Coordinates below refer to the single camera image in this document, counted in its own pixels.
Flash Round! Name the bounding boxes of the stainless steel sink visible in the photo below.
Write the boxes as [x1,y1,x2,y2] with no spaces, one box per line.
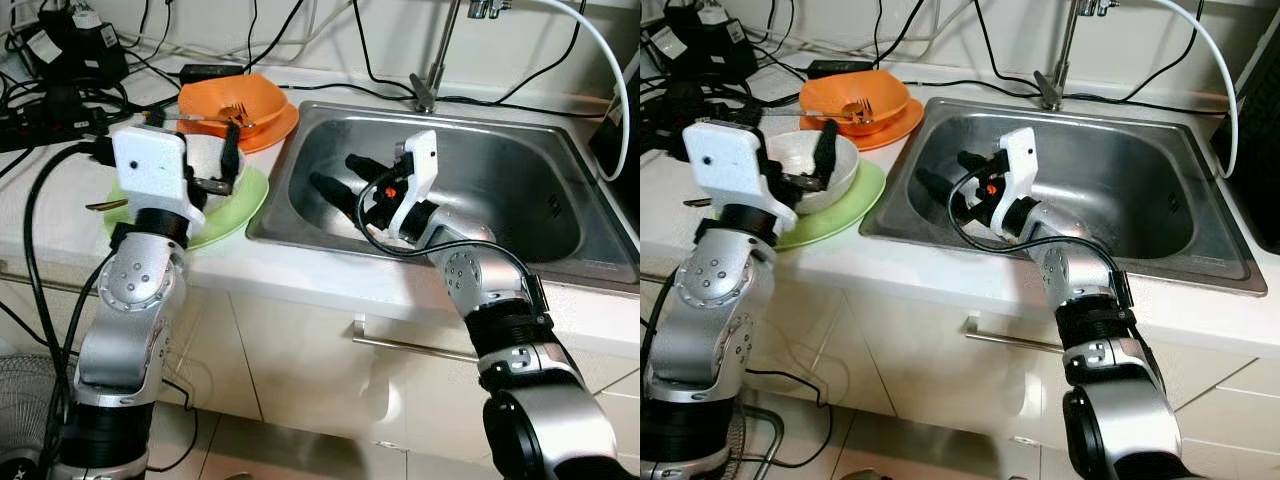
[860,97,1271,297]
[245,100,641,293]

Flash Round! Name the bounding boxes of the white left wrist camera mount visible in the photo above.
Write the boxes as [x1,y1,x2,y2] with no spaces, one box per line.
[110,125,206,226]
[682,120,799,219]

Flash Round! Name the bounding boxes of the rose gold fork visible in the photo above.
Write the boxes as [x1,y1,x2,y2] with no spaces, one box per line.
[145,103,256,129]
[760,98,876,126]

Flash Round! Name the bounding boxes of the black power strip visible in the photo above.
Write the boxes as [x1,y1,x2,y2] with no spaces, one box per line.
[640,90,701,151]
[0,95,113,151]

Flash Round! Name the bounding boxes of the cream kitchen cabinet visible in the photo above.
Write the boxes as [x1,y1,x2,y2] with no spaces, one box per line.
[0,265,641,480]
[640,270,1280,480]

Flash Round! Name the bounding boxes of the large black power adapter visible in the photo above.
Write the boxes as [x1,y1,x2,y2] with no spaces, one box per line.
[25,8,129,86]
[655,5,758,86]

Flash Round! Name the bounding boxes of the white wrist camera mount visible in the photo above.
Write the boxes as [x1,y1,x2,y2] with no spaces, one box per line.
[388,130,439,241]
[110,125,206,226]
[682,120,799,219]
[995,127,1038,233]

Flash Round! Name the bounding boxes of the flat black power adapter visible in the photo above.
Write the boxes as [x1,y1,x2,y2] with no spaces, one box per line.
[808,60,876,81]
[180,63,246,86]

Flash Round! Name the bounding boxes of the orange bowl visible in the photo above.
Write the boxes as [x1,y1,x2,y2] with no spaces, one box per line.
[178,73,288,131]
[798,70,911,126]

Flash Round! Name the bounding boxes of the white hose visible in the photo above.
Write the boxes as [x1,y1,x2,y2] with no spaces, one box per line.
[508,0,633,184]
[1148,0,1241,181]

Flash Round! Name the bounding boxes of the green plate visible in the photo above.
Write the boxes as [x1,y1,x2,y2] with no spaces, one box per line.
[775,160,888,251]
[103,165,271,251]

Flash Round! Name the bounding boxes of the silver drawer handle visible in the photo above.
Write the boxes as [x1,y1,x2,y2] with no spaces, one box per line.
[352,316,481,364]
[963,315,1069,356]

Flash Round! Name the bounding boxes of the orange plate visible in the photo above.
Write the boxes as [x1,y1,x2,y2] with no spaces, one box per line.
[180,100,299,154]
[800,95,925,153]

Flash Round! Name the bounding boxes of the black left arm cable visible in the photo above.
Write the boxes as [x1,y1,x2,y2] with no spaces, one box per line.
[640,270,691,401]
[22,140,116,480]

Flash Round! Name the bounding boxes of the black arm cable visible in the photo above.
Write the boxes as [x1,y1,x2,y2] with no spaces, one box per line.
[945,163,1136,306]
[355,172,546,311]
[22,140,116,480]
[640,270,691,401]

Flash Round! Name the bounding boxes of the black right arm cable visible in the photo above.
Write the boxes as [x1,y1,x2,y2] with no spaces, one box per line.
[355,172,546,311]
[945,163,1136,306]

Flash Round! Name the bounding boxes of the white ceramic bowl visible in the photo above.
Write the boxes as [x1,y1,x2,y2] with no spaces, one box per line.
[180,133,248,213]
[765,130,859,216]

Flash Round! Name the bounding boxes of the black appliance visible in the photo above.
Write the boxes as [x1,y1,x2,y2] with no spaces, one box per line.
[1212,40,1280,256]

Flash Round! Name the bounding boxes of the grey floor fan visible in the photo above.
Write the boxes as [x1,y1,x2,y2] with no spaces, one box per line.
[0,350,56,466]

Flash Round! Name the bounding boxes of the chrome faucet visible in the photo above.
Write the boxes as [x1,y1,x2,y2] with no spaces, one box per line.
[410,0,513,113]
[1033,0,1121,111]

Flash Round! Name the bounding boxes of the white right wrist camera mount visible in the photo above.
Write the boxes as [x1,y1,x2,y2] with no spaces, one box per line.
[388,130,439,241]
[995,127,1038,233]

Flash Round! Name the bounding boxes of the thin black cable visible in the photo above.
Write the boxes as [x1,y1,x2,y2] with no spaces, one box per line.
[1120,0,1206,101]
[905,78,1036,96]
[495,0,589,103]
[278,83,416,101]
[973,0,1041,96]
[350,0,419,98]

